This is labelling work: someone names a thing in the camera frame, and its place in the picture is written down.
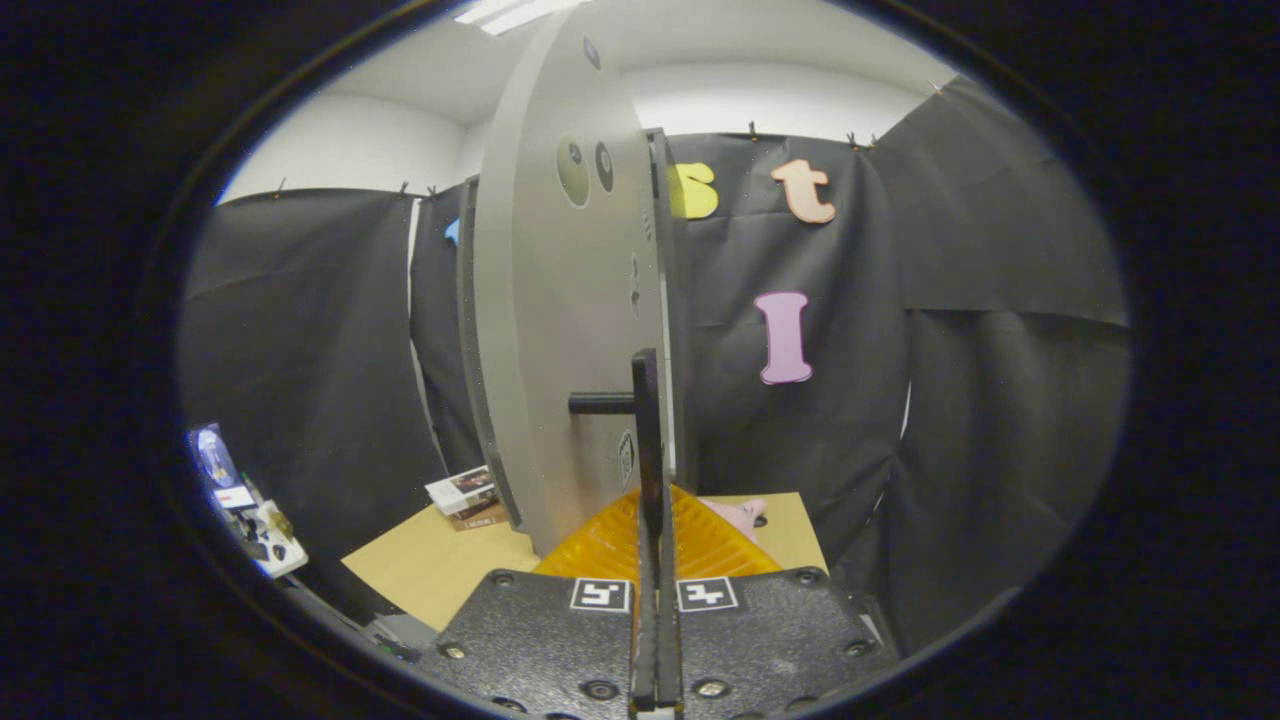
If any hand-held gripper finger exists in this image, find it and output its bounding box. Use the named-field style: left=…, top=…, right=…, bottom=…
left=415, top=485, right=661, bottom=720
left=655, top=485, right=901, bottom=720

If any black door handle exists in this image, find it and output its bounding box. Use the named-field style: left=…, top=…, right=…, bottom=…
left=568, top=348, right=661, bottom=491

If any grey shoe cabinet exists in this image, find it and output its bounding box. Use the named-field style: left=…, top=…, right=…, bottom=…
left=455, top=128, right=701, bottom=531

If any pink and green plush toy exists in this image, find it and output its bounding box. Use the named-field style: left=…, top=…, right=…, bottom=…
left=700, top=497, right=768, bottom=543

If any black backdrop cloth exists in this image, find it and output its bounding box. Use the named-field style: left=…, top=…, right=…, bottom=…
left=178, top=75, right=1133, bottom=656

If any cluttered white shelf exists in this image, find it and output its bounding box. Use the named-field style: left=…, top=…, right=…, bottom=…
left=188, top=423, right=309, bottom=581

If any ceiling light panel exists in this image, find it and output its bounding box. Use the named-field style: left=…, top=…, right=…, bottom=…
left=455, top=0, right=591, bottom=36

